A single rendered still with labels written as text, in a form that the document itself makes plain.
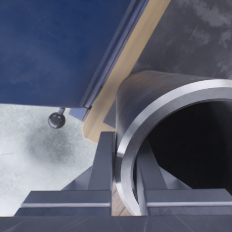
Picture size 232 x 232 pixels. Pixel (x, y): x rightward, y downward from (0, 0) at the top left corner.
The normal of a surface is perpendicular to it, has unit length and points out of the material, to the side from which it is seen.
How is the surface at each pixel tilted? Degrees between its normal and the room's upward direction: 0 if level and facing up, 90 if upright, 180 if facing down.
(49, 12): 59
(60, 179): 0
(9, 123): 0
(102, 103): 0
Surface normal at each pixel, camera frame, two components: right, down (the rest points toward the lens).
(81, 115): 0.00, 0.28
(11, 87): 0.75, 0.54
